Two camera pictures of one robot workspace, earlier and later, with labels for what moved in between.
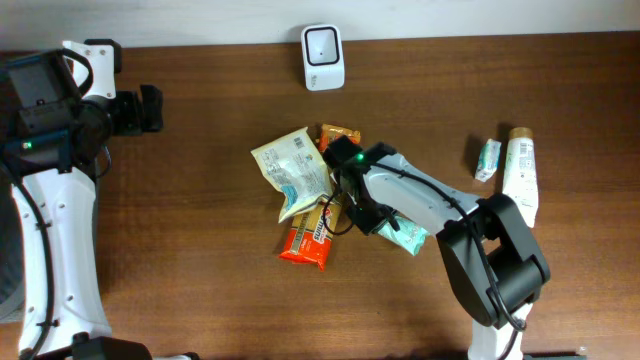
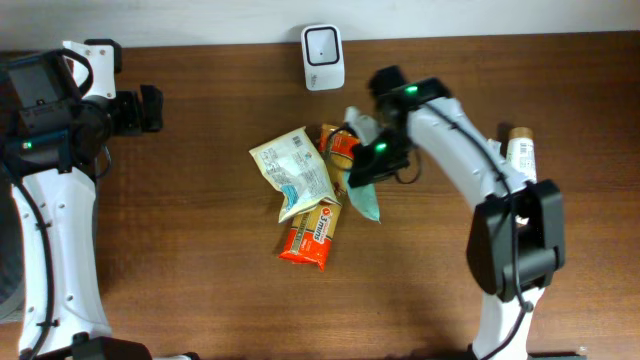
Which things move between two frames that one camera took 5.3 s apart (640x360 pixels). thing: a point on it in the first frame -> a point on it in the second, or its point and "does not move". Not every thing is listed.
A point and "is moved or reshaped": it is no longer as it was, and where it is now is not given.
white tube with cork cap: x=521 y=171 does not move
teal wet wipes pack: x=410 y=236 is moved or reshaped
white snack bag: x=295 y=164 does not move
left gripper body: x=127 y=113 does not move
